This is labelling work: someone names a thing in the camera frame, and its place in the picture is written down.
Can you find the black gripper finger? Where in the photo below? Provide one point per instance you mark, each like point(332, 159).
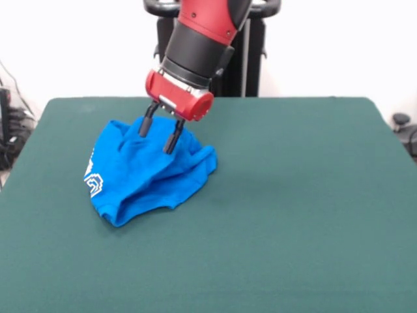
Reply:
point(147, 120)
point(172, 138)

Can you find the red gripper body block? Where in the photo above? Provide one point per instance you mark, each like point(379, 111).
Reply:
point(179, 96)

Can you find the blue printed t-shirt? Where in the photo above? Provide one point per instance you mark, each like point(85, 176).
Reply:
point(137, 176)

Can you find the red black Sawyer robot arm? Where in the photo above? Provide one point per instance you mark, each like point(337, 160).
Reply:
point(202, 32)

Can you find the dark green table cloth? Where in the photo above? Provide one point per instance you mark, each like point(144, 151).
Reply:
point(293, 195)

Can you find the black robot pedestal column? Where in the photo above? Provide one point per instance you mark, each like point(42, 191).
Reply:
point(254, 65)

